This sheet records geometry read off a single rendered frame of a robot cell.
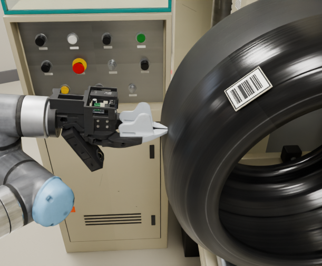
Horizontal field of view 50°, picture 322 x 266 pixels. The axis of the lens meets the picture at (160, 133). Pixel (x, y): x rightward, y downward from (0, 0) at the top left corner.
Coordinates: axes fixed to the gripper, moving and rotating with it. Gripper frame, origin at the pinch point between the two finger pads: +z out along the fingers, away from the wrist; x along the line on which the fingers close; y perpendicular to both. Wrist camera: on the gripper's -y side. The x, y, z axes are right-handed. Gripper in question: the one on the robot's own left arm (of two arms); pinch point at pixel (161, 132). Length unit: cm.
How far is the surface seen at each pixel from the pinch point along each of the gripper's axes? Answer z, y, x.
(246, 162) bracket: 30.5, -27.6, 24.6
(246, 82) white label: 10.1, 16.7, -9.2
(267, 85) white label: 12.3, 17.6, -11.4
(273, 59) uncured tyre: 13.4, 19.9, -7.9
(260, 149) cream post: 35, -24, 27
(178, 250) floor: 26, -123, 58
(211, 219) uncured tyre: 9.6, -9.5, -12.4
